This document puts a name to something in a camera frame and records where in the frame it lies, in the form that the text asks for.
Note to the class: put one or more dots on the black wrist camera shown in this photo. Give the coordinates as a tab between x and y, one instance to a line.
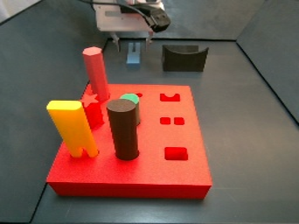
153	16

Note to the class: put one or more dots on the pink octagonal peg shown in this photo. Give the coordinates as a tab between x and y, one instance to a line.
92	56

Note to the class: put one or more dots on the red foam peg board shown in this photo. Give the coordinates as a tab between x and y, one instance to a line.
171	168

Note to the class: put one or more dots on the yellow slotted peg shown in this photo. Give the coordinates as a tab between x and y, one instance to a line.
70	122

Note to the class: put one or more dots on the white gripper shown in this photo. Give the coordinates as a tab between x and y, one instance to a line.
113	21

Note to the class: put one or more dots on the green cylinder peg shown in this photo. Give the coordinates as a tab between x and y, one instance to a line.
133	98

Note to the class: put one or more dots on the red star peg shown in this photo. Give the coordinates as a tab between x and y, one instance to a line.
92	110

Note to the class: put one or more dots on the blue double-square block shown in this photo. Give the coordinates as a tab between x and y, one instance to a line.
133	53

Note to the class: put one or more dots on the black curved holder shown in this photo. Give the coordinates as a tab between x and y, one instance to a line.
184	58

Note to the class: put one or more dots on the dark brown cylinder peg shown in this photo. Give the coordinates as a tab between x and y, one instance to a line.
121	117

